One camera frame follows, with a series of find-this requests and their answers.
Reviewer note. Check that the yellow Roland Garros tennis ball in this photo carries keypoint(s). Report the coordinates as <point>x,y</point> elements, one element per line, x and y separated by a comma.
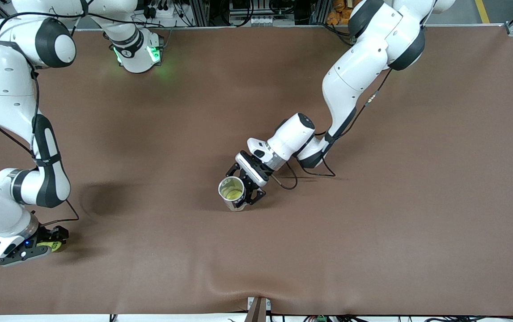
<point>52,246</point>

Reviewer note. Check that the brown table mat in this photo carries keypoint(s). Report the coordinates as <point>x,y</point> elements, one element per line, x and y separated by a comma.
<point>256,259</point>

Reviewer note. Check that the white blue tennis ball can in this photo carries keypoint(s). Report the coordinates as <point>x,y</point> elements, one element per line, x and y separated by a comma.
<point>231,205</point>

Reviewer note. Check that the aluminium frame post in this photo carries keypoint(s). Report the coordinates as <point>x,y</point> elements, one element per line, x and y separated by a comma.
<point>320,12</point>
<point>199,12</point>

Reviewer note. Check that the green terminal connector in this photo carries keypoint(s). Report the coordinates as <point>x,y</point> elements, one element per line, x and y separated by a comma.
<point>321,319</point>

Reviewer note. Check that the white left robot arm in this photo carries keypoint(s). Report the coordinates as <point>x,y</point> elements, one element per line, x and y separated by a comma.
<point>354,76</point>

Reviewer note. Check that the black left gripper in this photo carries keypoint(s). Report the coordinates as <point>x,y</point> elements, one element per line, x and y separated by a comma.
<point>252,173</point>

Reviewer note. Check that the long white socket strip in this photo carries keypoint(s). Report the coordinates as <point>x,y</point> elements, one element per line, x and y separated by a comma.
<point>252,21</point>

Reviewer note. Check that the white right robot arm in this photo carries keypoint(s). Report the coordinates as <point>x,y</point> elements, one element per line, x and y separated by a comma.
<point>1,80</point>

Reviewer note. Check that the white power strip with plugs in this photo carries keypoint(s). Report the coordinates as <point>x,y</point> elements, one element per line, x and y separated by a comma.
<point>162,12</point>

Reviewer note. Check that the yellow Wilson tennis ball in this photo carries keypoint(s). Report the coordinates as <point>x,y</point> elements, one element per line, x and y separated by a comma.
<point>233,193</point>

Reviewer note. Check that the orange packets pile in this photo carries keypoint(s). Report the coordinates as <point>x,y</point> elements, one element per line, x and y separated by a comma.
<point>339,13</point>

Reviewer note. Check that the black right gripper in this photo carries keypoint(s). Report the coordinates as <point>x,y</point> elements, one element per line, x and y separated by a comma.
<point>44,234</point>

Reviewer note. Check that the front camera mount post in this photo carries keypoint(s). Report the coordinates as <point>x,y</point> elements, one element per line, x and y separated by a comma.
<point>257,313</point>

